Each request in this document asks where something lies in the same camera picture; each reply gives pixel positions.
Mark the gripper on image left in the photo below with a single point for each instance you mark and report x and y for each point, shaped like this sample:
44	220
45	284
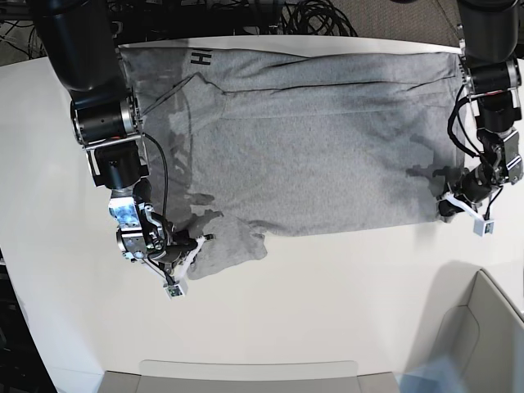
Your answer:
173	261

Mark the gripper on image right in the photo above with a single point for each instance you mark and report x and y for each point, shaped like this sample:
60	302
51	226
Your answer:
469	186

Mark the grey T-shirt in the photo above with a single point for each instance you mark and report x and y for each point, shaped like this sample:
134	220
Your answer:
259	142

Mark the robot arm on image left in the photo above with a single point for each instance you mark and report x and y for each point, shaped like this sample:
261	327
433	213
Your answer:
104	112

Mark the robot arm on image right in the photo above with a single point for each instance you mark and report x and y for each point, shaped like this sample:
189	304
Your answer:
491	79

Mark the grey bin at right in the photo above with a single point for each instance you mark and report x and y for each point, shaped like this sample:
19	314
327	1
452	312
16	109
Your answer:
484	338

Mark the grey bin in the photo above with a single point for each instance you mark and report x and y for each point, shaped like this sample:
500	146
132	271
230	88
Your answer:
167	376
484	338

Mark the grey bin at bottom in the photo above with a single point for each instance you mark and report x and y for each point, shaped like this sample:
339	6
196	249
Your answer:
167	376

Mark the blue translucent object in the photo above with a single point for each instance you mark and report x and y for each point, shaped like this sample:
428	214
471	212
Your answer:
438	376

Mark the white camera box image right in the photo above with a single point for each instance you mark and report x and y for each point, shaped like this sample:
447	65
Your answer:
483	227

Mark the white camera box image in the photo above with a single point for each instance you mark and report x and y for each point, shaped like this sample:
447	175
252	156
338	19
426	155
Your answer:
483	227
176	289

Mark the white camera box image left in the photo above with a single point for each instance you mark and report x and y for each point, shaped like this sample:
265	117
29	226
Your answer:
176	289

